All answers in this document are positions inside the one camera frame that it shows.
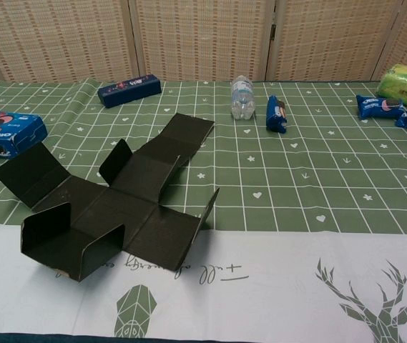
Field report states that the black paper box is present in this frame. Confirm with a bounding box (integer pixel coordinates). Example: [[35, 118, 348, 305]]
[[0, 112, 221, 283]]

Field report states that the long dark blue box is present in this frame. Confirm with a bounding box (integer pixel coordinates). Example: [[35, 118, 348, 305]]
[[97, 74, 162, 109]]

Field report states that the clear plastic water bottle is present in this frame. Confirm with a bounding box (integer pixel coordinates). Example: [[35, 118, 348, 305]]
[[230, 75, 256, 121]]

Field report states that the blue Oreo packet white label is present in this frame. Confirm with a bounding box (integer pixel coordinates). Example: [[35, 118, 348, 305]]
[[265, 95, 289, 135]]

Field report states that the green grid tablecloth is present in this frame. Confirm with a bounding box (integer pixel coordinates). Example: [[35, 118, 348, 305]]
[[0, 79, 407, 339]]

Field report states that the woven folding screen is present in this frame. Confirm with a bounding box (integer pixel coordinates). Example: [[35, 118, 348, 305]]
[[0, 0, 407, 84]]

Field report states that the blue Oreo packet pink cookie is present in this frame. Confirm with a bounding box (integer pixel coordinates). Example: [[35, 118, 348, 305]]
[[355, 94, 404, 121]]

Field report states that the large blue Oreo carton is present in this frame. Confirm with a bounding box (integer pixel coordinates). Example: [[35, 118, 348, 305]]
[[0, 109, 49, 160]]

